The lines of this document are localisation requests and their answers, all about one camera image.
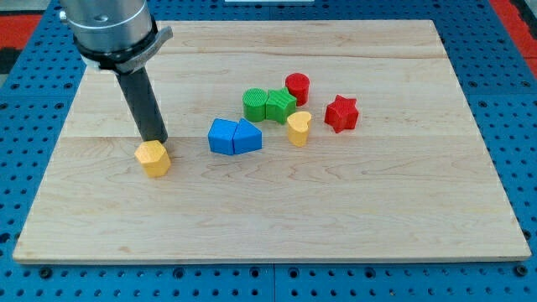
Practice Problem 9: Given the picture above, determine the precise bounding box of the yellow heart block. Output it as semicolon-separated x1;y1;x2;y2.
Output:
287;112;312;147

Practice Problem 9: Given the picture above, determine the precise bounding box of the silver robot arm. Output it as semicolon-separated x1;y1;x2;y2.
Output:
60;0;173;143

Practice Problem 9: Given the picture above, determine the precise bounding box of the blue cube block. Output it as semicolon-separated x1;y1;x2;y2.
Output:
208;118;238;155

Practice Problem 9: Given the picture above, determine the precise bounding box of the blue triangle block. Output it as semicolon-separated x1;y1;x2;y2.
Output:
232;118;263;154

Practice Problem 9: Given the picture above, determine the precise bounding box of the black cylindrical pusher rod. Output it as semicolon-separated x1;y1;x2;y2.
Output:
117;67;168;143

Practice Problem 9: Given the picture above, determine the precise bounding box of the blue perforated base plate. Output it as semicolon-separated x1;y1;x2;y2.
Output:
1;1;536;301

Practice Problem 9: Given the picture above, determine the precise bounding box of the yellow hexagon block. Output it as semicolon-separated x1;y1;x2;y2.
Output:
134;140;171;178

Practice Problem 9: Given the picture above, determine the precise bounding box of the red star block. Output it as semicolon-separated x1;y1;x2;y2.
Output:
324;95;360;133

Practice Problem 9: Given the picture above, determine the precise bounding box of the red cylinder block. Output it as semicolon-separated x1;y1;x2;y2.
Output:
284;73;310;107

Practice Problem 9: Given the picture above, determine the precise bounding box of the green cylinder block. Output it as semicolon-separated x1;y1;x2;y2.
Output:
242;88;268;122

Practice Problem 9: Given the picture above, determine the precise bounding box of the wooden board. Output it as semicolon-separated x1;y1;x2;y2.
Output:
13;20;531;265

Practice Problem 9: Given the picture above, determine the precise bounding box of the green star block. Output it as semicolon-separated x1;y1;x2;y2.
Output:
265;87;296;124

